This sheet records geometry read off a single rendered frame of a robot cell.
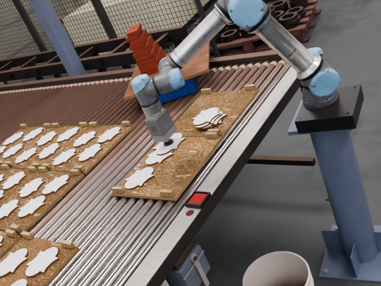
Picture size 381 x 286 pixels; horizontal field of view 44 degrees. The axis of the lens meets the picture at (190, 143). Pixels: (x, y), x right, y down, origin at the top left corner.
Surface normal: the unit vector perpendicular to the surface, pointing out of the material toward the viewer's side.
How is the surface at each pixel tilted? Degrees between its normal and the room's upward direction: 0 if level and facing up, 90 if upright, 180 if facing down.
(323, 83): 98
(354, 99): 1
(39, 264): 0
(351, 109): 1
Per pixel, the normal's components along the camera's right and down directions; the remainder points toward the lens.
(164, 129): 0.80, -0.01
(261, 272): 0.43, 0.24
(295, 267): -0.57, 0.54
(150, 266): -0.36, -0.81
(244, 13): -0.04, 0.41
